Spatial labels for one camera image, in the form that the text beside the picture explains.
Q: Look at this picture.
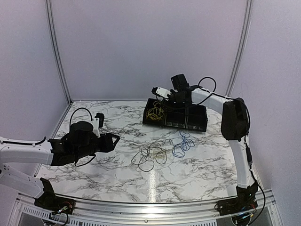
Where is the black cable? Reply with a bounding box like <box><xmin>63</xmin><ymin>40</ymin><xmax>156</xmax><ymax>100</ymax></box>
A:
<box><xmin>131</xmin><ymin>142</ymin><xmax>168</xmax><ymax>172</ymax></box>

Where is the right aluminium corner post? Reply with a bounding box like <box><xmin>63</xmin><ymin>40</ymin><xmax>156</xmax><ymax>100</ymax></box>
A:
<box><xmin>225</xmin><ymin>0</ymin><xmax>253</xmax><ymax>96</ymax></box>

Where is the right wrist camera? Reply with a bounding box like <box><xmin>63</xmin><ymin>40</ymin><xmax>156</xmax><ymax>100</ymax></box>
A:
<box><xmin>151</xmin><ymin>87</ymin><xmax>172</xmax><ymax>99</ymax></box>

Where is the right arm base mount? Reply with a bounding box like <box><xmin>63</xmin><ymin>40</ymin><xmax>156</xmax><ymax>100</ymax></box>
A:
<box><xmin>214</xmin><ymin>197</ymin><xmax>258</xmax><ymax>216</ymax></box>

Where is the black compartment tray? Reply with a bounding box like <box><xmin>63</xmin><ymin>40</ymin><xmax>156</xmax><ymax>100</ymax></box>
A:
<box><xmin>143</xmin><ymin>98</ymin><xmax>208</xmax><ymax>132</ymax></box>

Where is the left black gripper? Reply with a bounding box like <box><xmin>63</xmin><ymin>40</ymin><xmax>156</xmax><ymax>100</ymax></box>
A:
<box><xmin>75</xmin><ymin>133</ymin><xmax>120</xmax><ymax>160</ymax></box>

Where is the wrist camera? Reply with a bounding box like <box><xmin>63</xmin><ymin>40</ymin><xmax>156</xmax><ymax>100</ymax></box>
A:
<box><xmin>92</xmin><ymin>113</ymin><xmax>104</xmax><ymax>137</ymax></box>
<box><xmin>151</xmin><ymin>87</ymin><xmax>172</xmax><ymax>99</ymax></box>

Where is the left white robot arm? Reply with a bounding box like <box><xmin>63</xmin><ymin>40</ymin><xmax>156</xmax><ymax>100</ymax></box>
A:
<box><xmin>0</xmin><ymin>119</ymin><xmax>120</xmax><ymax>210</ymax></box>

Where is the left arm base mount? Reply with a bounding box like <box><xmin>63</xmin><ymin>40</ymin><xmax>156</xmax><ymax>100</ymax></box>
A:
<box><xmin>34</xmin><ymin>194</ymin><xmax>75</xmax><ymax>214</ymax></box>

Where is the blue cable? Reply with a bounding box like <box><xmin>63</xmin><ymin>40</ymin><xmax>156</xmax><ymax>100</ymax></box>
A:
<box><xmin>171</xmin><ymin>131</ymin><xmax>196</xmax><ymax>158</ymax></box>

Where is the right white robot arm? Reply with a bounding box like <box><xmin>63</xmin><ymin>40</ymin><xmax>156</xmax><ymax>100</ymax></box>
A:
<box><xmin>166</xmin><ymin>74</ymin><xmax>262</xmax><ymax>211</ymax></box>

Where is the aluminium front rail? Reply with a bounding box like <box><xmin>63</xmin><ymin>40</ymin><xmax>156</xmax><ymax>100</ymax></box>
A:
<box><xmin>8</xmin><ymin>190</ymin><xmax>284</xmax><ymax>226</ymax></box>

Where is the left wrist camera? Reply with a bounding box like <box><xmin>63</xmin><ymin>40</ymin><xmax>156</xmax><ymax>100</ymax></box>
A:
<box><xmin>92</xmin><ymin>113</ymin><xmax>104</xmax><ymax>137</ymax></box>

